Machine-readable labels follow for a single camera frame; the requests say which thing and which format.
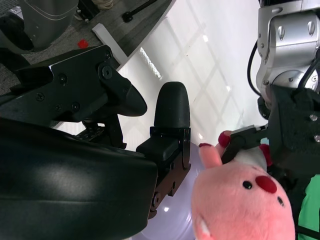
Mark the white table frame beam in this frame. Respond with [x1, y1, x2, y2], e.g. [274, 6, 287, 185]
[91, 22, 129, 67]

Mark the plastic mug with handle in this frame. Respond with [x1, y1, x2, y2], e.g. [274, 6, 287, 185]
[297, 174, 320, 240]

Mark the pink plush beaver doll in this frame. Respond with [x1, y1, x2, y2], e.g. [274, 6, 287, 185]
[191, 129, 297, 240]

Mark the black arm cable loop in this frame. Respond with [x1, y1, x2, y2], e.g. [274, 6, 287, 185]
[248, 39, 261, 96]

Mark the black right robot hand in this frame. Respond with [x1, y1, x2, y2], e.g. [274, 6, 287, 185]
[0, 44, 193, 240]

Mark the lavender plastic plate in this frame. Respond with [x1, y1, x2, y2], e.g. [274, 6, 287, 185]
[138, 139, 202, 240]

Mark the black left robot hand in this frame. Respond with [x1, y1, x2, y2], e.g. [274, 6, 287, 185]
[221, 86, 320, 198]

